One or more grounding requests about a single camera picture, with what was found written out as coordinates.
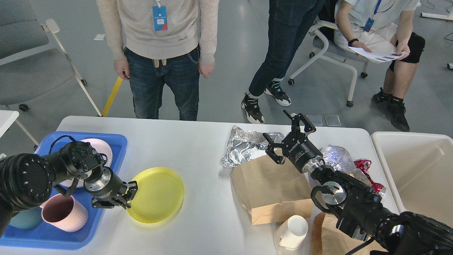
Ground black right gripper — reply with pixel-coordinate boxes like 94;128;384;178
263;110;324;174

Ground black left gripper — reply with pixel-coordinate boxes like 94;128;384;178
84;166;138;209

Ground yellow plastic plate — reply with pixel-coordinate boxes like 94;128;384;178
127;167;185;224

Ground pink ribbed mug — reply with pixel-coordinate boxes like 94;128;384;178
39;194;88;232

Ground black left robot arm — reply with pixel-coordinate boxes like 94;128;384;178
1;139;139;233

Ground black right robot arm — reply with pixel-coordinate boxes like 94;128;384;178
263;113;453;255

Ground crumpled foil ball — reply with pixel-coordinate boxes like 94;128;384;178
321;145;371;186

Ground crumpled aluminium foil sheet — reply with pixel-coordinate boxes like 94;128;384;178
220;125;269;168

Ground brown paper bag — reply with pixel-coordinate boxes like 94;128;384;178
311;212;386;255
231;155;314;225

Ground pink plate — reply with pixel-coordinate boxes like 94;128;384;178
60;138;113;188

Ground blue plastic tray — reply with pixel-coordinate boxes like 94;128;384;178
0;132;127;250

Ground white paper cup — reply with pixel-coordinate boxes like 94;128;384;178
274;215;308;255

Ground teal yellow mug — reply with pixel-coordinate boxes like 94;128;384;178
9;207;42;230

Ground white grey office chair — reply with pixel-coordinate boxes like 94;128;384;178
288;17;369;108

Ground person in dark jeans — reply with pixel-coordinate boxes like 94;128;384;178
241;0;324;124

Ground white paper sheets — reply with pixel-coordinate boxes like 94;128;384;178
349;47;406;62

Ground beige plastic bin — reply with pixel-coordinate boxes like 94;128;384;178
372;132;453;226

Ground white side table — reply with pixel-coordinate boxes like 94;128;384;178
0;110;39;147

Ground seated person in white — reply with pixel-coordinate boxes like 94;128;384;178
334;0;425;132

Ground person in beige sweater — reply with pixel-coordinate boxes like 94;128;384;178
96;0;219;121

